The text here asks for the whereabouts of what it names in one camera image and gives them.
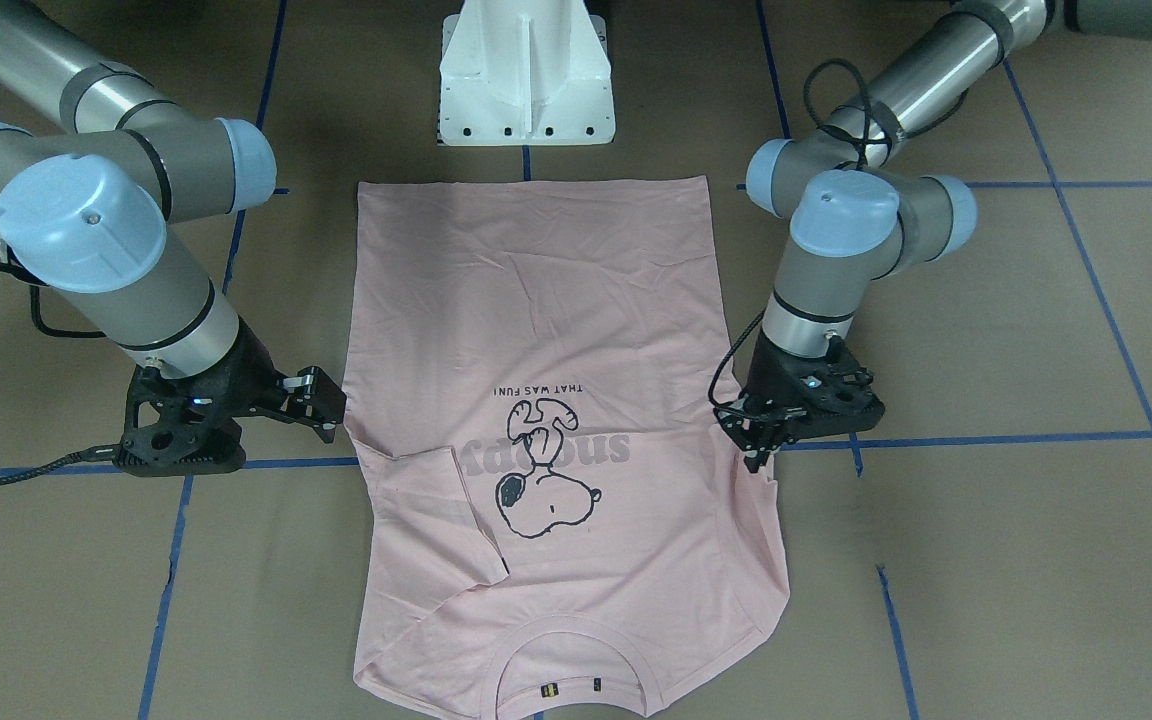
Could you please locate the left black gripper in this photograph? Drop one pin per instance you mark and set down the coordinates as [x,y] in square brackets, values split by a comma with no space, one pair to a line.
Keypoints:
[768,377]

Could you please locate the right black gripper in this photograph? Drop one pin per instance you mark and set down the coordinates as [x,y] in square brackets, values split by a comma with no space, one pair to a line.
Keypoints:
[243,374]

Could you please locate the pink Snoopy t-shirt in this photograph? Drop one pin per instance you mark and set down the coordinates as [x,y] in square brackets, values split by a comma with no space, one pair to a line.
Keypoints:
[558,518]

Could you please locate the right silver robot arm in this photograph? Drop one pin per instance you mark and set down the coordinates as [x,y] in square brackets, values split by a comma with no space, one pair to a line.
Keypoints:
[89,214]

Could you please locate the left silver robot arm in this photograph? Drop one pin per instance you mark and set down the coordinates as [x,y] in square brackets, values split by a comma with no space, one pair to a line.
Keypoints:
[852,222]

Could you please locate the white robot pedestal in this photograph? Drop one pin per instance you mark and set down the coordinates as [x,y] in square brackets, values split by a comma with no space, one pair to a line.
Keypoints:
[525,73]

